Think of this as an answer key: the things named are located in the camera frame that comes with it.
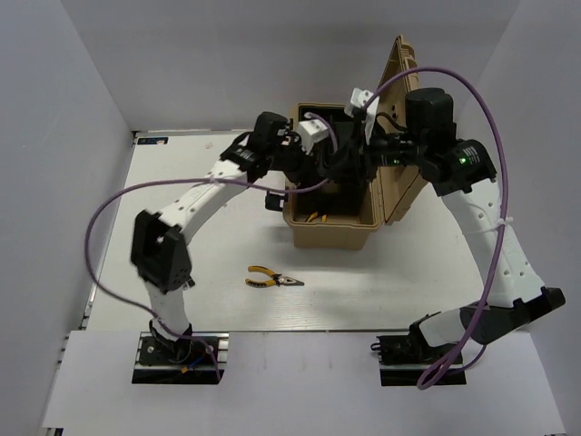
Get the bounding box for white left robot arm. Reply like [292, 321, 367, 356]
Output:
[130, 112, 338, 362]

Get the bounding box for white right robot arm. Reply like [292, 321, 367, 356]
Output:
[371, 88, 565, 364]

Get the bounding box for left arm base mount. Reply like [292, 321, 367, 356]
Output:
[132, 332, 230, 385]

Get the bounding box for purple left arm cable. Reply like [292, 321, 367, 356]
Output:
[85, 112, 338, 382]

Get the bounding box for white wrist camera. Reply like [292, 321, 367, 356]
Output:
[295, 119, 330, 154]
[344, 88, 379, 143]

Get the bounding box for black toolbox tray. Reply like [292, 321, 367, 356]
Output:
[300, 106, 369, 188]

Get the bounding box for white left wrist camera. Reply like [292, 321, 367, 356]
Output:
[295, 119, 330, 154]

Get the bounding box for tan plastic toolbox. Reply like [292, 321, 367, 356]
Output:
[281, 35, 427, 251]

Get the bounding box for yellow black needle-nose pliers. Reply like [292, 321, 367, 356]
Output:
[245, 265, 305, 288]

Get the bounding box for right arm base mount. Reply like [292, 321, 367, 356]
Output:
[370, 334, 455, 387]

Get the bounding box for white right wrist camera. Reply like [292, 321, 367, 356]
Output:
[344, 88, 379, 143]

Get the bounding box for blue table label left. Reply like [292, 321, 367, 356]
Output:
[137, 137, 169, 145]

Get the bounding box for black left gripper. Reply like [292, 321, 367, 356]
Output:
[267, 133, 320, 185]

